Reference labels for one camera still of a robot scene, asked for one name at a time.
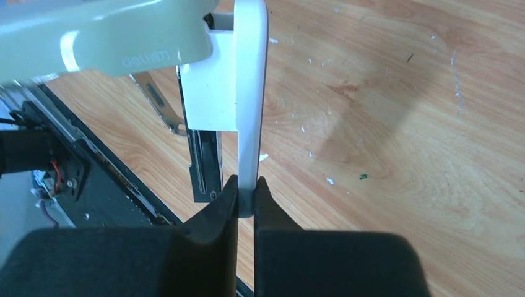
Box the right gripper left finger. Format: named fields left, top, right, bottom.
left=1, top=176, right=238, bottom=296

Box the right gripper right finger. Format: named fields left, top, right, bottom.
left=254, top=178, right=430, bottom=296

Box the grey white stapler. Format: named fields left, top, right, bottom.
left=1, top=1, right=268, bottom=218

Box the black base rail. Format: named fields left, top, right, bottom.
left=1, top=85, right=254, bottom=296

